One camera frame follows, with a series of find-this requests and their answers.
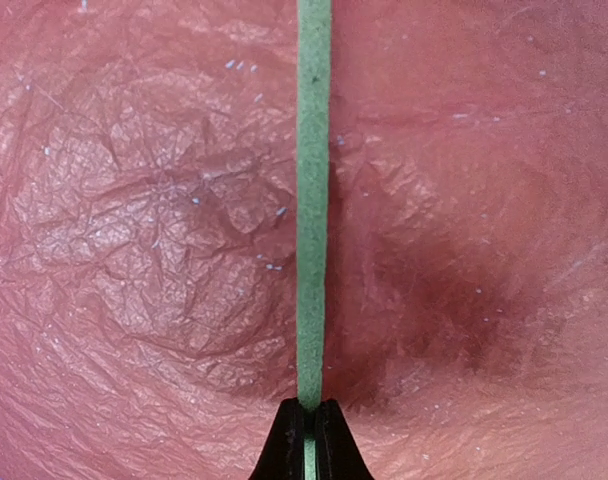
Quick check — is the orange yellow wrapping paper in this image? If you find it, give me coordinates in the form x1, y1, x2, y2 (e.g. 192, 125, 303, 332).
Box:
0, 1, 608, 479

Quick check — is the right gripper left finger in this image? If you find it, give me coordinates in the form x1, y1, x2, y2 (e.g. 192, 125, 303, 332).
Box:
249, 398, 304, 480

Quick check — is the pale blue poppy stem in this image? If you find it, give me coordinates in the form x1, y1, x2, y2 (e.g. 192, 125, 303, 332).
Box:
296, 1, 331, 479

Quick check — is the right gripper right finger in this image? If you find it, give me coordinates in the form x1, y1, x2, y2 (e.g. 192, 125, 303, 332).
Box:
314, 399, 373, 480

